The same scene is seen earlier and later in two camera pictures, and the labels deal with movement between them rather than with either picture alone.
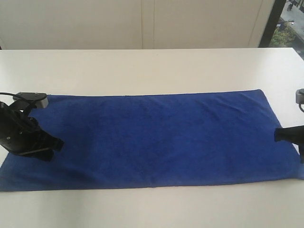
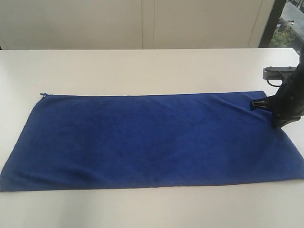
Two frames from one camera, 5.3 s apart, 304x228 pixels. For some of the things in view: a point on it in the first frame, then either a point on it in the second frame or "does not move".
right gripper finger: x=294 y=134 to x=269 y=102
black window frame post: x=273 y=20 does not move
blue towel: x=156 y=140 does not move
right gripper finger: x=301 y=148 to x=279 y=121
